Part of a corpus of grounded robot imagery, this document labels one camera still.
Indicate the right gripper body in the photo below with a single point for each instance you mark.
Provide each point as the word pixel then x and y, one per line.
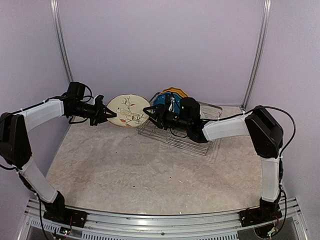
pixel 166 120

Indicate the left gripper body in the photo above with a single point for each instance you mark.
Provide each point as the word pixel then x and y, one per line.
pixel 94 113

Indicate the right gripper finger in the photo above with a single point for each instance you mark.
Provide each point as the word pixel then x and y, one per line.
pixel 153 111
pixel 157 123

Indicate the blue polka dot plate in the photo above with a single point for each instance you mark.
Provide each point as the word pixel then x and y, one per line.
pixel 163 99

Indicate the cream bird pattern plate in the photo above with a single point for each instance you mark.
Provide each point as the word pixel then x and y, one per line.
pixel 129 110

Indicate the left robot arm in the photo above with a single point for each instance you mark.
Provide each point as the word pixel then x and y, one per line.
pixel 16 147

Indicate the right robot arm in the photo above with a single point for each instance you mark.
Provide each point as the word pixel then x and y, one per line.
pixel 264 131

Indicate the yellow polka dot plate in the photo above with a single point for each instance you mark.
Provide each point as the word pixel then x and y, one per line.
pixel 176 90

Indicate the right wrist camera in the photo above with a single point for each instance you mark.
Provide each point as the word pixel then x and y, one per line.
pixel 172 103

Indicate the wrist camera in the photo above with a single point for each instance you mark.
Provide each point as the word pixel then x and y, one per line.
pixel 98 100
pixel 172 103

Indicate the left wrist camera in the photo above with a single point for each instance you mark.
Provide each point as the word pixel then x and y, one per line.
pixel 98 100

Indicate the metal wire dish rack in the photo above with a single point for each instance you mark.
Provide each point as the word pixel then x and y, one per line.
pixel 186 145

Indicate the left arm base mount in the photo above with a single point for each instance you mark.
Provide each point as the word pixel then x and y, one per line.
pixel 71 217

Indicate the aluminium front rail frame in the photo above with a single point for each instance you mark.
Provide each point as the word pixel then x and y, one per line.
pixel 104 225

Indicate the left aluminium corner post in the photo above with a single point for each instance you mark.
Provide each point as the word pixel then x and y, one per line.
pixel 54 5

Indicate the aluminium corner post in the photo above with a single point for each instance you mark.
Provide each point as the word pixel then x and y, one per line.
pixel 54 5
pixel 258 52

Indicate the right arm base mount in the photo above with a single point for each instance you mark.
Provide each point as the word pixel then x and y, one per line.
pixel 258 215

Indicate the right aluminium corner post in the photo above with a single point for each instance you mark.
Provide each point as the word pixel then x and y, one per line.
pixel 258 52

